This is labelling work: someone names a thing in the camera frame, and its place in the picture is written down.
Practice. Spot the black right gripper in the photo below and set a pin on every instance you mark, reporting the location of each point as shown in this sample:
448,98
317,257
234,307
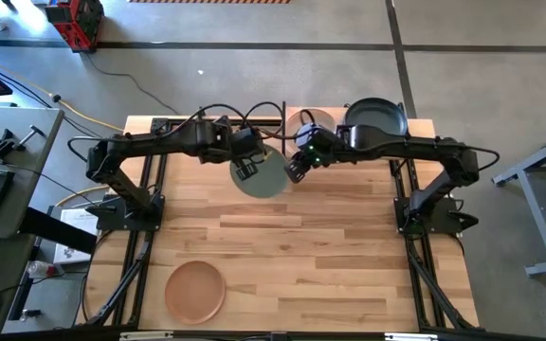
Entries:
324,149

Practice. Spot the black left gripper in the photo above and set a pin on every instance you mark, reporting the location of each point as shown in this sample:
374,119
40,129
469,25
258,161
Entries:
259,155

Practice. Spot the sage green plate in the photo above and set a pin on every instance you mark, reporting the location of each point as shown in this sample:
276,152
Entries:
263,182

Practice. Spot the grey-beige plate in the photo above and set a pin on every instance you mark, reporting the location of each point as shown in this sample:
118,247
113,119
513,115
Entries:
325,118

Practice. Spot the dark green plate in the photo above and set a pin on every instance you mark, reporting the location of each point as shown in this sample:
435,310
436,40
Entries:
377,113

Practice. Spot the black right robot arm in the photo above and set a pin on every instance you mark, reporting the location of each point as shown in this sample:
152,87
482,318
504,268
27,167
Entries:
420,144

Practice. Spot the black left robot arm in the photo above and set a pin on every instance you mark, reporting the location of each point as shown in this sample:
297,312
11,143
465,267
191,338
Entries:
159,142

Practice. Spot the small black edge clamp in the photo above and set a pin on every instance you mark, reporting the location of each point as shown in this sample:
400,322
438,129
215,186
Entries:
200,114

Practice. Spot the terracotta plate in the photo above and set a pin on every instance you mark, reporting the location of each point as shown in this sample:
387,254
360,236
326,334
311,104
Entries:
194,292

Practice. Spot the white booklet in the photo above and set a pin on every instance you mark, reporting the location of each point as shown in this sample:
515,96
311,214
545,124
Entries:
81,220

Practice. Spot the black flat beam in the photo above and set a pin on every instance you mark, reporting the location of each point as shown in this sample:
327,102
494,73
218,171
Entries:
55,229

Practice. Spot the red tool case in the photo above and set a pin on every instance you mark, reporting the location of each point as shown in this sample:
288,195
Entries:
78,23

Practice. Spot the clear plastic bottle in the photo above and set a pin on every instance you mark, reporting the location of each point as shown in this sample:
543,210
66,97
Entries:
41,270

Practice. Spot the grey desk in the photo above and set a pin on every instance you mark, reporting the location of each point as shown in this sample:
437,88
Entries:
12,118

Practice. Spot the black desk clamp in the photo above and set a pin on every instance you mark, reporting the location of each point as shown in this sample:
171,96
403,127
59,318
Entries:
3,144

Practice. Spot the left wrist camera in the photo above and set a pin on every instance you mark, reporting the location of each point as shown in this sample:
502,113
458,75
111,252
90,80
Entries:
247,138

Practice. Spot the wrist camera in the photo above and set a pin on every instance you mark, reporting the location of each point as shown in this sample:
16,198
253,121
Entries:
247,138
308,134

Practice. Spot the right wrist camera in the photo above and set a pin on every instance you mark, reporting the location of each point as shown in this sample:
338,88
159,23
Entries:
308,134

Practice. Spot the black aluminium table frame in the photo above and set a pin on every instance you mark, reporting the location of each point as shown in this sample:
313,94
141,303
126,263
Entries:
173,122

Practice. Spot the silver metal bracket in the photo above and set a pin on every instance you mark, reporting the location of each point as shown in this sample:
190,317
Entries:
410,337
145,336

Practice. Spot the grey metal table frame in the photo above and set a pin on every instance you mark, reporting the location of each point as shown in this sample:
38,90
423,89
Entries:
537,213

